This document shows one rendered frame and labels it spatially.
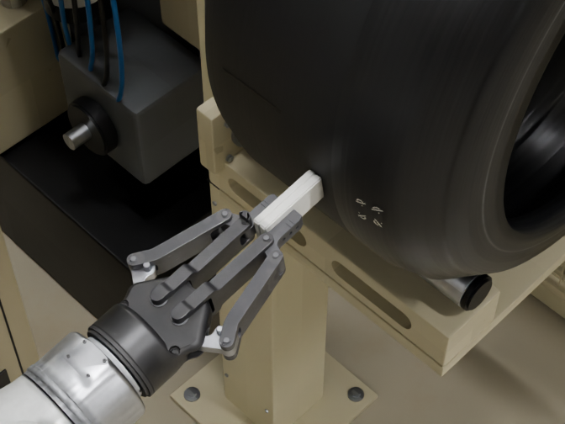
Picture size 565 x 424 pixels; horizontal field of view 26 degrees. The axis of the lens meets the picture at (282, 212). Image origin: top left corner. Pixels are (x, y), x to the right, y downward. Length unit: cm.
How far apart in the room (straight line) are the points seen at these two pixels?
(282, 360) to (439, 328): 71
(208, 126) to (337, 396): 96
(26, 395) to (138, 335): 10
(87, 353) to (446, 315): 48
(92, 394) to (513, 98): 39
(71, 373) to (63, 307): 143
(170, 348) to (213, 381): 127
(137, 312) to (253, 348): 99
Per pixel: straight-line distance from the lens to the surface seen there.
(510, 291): 143
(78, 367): 97
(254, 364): 204
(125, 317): 98
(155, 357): 98
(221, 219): 104
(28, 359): 204
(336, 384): 226
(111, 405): 97
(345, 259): 136
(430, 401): 227
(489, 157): 99
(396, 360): 230
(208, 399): 224
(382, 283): 134
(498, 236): 112
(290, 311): 190
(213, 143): 140
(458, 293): 128
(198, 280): 103
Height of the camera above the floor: 196
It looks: 52 degrees down
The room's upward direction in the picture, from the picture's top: straight up
